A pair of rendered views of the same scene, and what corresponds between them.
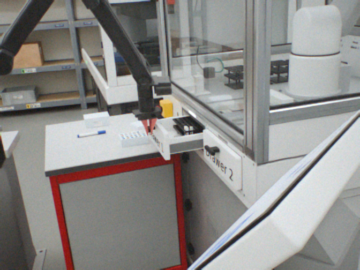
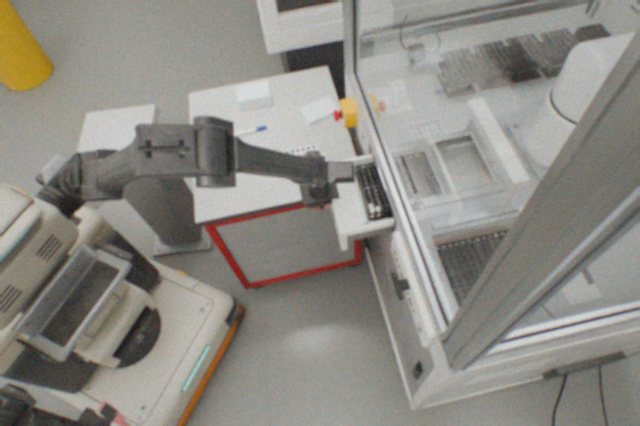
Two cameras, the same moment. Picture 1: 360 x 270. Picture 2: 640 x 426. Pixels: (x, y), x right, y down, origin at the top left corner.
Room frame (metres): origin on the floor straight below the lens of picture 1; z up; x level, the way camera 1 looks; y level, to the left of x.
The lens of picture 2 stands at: (0.84, -0.01, 1.95)
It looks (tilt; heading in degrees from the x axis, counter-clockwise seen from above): 58 degrees down; 9
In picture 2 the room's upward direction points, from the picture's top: 7 degrees counter-clockwise
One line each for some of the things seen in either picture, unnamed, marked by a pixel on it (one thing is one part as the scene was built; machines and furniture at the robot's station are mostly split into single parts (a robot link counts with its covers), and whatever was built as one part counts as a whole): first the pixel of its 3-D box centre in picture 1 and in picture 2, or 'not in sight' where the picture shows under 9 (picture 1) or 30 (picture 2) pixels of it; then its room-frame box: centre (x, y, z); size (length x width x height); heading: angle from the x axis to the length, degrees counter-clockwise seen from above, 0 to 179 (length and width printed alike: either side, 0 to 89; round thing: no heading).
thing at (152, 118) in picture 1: (146, 123); (318, 201); (1.47, 0.12, 0.93); 0.07 x 0.07 x 0.09; 15
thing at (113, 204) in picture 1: (115, 203); (284, 191); (1.86, 0.34, 0.38); 0.62 x 0.58 x 0.76; 15
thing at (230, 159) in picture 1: (220, 157); (410, 287); (1.24, -0.14, 0.87); 0.29 x 0.02 x 0.11; 15
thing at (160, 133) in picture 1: (157, 134); (333, 200); (1.51, 0.08, 0.87); 0.29 x 0.02 x 0.11; 15
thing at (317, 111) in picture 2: (144, 123); (318, 110); (1.97, 0.16, 0.77); 0.13 x 0.09 x 0.02; 121
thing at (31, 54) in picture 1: (24, 54); not in sight; (5.17, 1.84, 0.72); 0.41 x 0.32 x 0.28; 99
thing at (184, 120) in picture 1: (204, 127); (397, 187); (1.56, -0.11, 0.87); 0.22 x 0.18 x 0.06; 105
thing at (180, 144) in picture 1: (207, 128); (400, 187); (1.56, -0.12, 0.86); 0.40 x 0.26 x 0.06; 105
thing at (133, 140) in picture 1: (133, 138); (302, 159); (1.73, 0.20, 0.78); 0.12 x 0.08 x 0.04; 105
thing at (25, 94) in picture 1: (20, 95); not in sight; (5.14, 1.99, 0.22); 0.40 x 0.30 x 0.17; 99
